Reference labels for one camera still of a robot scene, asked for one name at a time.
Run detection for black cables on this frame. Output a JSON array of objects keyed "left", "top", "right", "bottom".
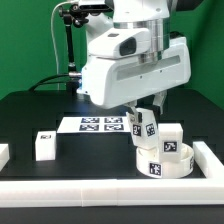
[{"left": 28, "top": 73, "right": 72, "bottom": 92}]

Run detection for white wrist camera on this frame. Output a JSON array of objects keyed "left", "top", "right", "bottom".
[{"left": 88, "top": 28, "right": 151, "bottom": 59}]

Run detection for grey camera on pole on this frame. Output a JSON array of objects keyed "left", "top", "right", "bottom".
[{"left": 78, "top": 0, "right": 112, "bottom": 13}]

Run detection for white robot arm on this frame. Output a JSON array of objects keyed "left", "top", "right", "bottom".
[{"left": 78, "top": 0, "right": 203, "bottom": 109}]

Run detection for white cable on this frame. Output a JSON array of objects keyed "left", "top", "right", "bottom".
[{"left": 50, "top": 0, "right": 78, "bottom": 76}]

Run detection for white L-shaped border frame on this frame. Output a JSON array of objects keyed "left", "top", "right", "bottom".
[{"left": 0, "top": 141, "right": 224, "bottom": 208}]

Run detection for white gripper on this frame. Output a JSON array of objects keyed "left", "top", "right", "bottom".
[{"left": 82, "top": 37, "right": 191, "bottom": 123}]

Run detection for white tag sheet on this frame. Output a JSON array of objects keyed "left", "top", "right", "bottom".
[{"left": 57, "top": 116, "right": 130, "bottom": 134}]

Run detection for white part at left edge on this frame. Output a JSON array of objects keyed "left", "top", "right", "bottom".
[{"left": 0, "top": 144, "right": 10, "bottom": 171}]

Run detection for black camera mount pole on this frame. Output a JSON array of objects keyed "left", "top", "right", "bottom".
[{"left": 59, "top": 5, "right": 88, "bottom": 94}]

